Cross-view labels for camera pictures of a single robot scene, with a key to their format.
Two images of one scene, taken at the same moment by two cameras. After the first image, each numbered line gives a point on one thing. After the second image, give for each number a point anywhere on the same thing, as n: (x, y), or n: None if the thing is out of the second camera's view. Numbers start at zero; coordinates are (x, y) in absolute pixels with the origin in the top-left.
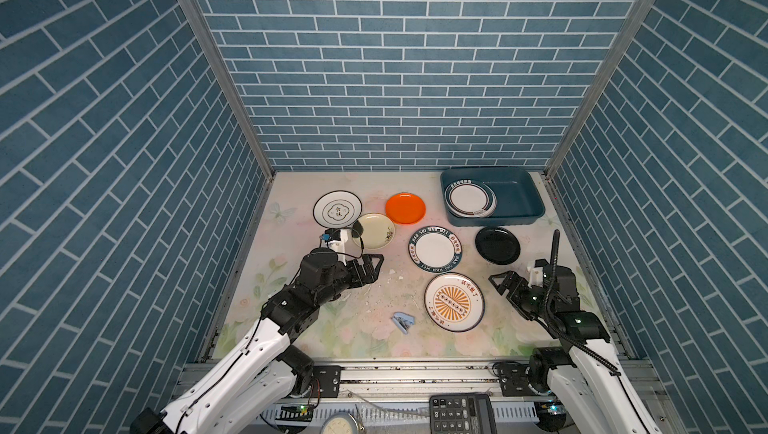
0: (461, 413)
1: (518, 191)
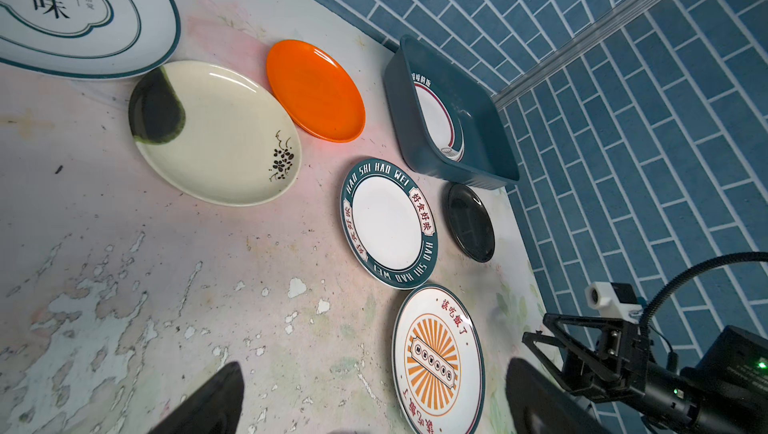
0: None
1: (490, 158)
